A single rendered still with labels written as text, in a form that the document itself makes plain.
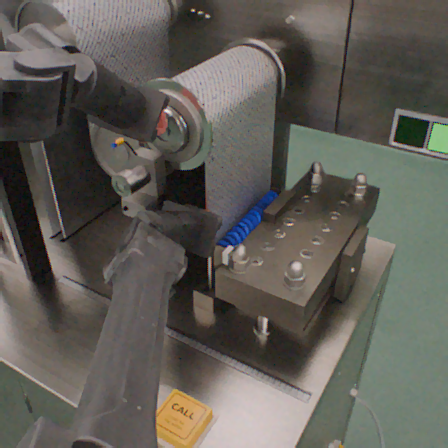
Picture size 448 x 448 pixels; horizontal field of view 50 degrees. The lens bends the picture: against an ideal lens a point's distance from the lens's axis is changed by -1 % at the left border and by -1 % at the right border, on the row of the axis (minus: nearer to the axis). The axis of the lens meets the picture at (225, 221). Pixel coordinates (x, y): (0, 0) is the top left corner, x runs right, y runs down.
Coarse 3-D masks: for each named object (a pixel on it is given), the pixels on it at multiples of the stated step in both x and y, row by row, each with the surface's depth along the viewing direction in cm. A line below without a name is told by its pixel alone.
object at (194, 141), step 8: (176, 96) 71; (176, 104) 71; (184, 104) 70; (184, 112) 71; (192, 112) 71; (192, 120) 71; (192, 128) 72; (200, 128) 72; (192, 136) 73; (200, 136) 72; (152, 144) 78; (192, 144) 73; (200, 144) 73; (176, 152) 76; (184, 152) 75; (192, 152) 74; (168, 160) 78; (176, 160) 77; (184, 160) 76
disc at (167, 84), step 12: (144, 84) 73; (156, 84) 72; (168, 84) 71; (180, 84) 70; (180, 96) 71; (192, 96) 70; (192, 108) 71; (204, 120) 71; (204, 132) 72; (144, 144) 80; (204, 144) 73; (204, 156) 74; (180, 168) 78; (192, 168) 77
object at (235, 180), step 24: (264, 120) 89; (240, 144) 83; (264, 144) 92; (216, 168) 78; (240, 168) 86; (264, 168) 96; (216, 192) 81; (240, 192) 89; (264, 192) 100; (240, 216) 93; (216, 240) 87
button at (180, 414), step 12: (180, 396) 74; (168, 408) 72; (180, 408) 72; (192, 408) 72; (204, 408) 72; (168, 420) 70; (180, 420) 70; (192, 420) 70; (204, 420) 71; (168, 432) 69; (180, 432) 69; (192, 432) 69; (180, 444) 68; (192, 444) 69
